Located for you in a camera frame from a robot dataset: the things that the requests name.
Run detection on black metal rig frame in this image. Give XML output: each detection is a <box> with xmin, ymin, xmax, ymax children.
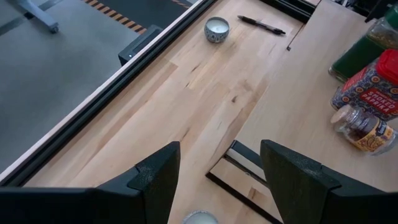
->
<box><xmin>0</xmin><ymin>0</ymin><xmax>318</xmax><ymax>187</ymax></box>

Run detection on patterned candle tin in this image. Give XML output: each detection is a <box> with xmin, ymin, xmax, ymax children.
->
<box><xmin>203</xmin><ymin>16</ymin><xmax>231</xmax><ymax>44</ymax></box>
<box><xmin>182</xmin><ymin>210</ymin><xmax>219</xmax><ymax>224</ymax></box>

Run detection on black pen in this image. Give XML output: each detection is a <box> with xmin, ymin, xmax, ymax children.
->
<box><xmin>237</xmin><ymin>14</ymin><xmax>287</xmax><ymax>36</ymax></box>

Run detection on green lid spice jar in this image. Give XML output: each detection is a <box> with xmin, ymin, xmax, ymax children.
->
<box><xmin>328</xmin><ymin>2</ymin><xmax>398</xmax><ymax>83</ymax></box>

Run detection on wooden shelf riser black frame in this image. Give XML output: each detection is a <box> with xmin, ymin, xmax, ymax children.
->
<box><xmin>205</xmin><ymin>0</ymin><xmax>398</xmax><ymax>224</ymax></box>

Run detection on black floor mat striped edges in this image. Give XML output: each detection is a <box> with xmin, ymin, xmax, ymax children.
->
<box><xmin>81</xmin><ymin>0</ymin><xmax>200</xmax><ymax>35</ymax></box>

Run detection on grey desk foot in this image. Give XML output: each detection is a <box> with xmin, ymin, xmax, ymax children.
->
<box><xmin>14</xmin><ymin>0</ymin><xmax>60</xmax><ymax>34</ymax></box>

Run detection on grey floor box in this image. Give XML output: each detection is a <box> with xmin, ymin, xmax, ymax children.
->
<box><xmin>118</xmin><ymin>24</ymin><xmax>163</xmax><ymax>67</ymax></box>

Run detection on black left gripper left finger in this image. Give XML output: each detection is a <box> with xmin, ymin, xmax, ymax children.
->
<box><xmin>0</xmin><ymin>141</ymin><xmax>181</xmax><ymax>224</ymax></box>

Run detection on smoked paprika tin red lid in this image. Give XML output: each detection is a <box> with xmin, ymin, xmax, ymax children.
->
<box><xmin>330</xmin><ymin>49</ymin><xmax>398</xmax><ymax>122</ymax></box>

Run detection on small glass jar cork lid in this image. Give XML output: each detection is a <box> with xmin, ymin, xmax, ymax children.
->
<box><xmin>330</xmin><ymin>105</ymin><xmax>398</xmax><ymax>156</ymax></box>

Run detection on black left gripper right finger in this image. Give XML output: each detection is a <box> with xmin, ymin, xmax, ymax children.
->
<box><xmin>260</xmin><ymin>139</ymin><xmax>398</xmax><ymax>224</ymax></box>

